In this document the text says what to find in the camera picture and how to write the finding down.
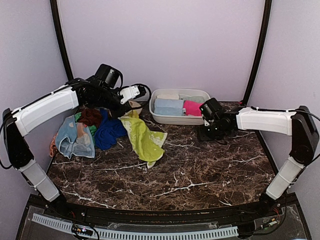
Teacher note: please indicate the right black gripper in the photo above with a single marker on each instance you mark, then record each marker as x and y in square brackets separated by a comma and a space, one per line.
[203, 136]

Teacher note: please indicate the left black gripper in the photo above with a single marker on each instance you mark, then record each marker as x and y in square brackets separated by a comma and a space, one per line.
[117, 113]

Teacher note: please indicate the pink towel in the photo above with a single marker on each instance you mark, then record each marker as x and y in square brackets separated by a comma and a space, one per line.
[192, 108]

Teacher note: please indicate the yellow green patterned towel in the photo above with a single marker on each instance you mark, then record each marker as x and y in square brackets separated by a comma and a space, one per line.
[146, 143]

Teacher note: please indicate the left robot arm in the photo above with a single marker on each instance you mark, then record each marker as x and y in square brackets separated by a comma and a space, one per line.
[20, 122]

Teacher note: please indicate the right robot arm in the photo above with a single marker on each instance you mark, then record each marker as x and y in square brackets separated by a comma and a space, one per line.
[298, 124]

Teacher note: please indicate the brown towel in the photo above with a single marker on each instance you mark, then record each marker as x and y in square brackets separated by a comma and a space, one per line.
[90, 117]

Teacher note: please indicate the green rolled towel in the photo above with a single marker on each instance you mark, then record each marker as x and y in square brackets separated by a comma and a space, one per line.
[196, 99]

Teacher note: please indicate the white plastic tub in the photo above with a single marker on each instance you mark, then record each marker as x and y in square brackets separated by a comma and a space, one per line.
[177, 120]

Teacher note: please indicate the light blue crumpled towel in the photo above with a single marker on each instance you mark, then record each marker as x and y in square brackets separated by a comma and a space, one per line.
[74, 139]

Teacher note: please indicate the white rolled towel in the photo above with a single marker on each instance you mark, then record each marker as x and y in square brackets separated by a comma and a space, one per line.
[168, 96]

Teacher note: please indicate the light blue rolled towel front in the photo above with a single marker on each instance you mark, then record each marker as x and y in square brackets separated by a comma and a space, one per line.
[169, 111]

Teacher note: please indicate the light blue rolled towel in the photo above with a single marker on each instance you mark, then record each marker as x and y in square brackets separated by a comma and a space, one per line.
[169, 111]
[171, 103]

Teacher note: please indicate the light blue rolled towel back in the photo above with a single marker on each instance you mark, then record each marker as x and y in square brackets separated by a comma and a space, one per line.
[171, 103]

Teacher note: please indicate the orange peach towel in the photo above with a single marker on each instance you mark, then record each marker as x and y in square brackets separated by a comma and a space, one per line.
[52, 148]

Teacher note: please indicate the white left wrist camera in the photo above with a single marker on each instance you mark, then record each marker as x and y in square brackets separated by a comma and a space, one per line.
[131, 92]

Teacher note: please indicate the black left frame post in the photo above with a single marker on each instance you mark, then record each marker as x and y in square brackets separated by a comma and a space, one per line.
[60, 38]

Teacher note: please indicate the black frame post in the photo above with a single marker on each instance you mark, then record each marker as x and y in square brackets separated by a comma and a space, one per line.
[259, 52]
[60, 38]

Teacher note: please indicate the black front rail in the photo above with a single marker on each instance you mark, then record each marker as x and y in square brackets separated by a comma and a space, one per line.
[98, 216]

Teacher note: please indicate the black right frame post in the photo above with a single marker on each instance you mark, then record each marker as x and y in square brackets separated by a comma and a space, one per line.
[259, 52]

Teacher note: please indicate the white slotted cable duct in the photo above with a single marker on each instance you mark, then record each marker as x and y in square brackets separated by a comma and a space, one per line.
[97, 233]

